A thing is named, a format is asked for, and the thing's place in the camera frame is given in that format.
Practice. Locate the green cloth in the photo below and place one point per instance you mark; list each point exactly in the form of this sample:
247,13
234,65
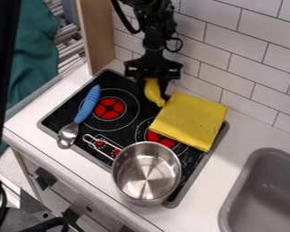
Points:
32,54

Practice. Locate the yellow cloth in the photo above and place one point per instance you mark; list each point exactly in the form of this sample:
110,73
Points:
190,120

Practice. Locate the toy sink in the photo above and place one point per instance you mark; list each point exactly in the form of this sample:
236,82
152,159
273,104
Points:
264,193

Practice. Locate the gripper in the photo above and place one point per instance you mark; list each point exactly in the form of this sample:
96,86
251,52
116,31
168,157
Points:
153,65

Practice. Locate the yellow toy banana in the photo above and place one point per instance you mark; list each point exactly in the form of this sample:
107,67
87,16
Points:
153,92

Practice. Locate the toy stove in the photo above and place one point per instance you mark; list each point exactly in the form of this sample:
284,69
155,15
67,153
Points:
123,127

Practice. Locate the silver pot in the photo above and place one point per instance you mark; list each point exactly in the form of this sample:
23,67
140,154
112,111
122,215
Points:
146,173

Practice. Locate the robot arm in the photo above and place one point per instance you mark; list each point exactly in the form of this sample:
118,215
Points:
154,21

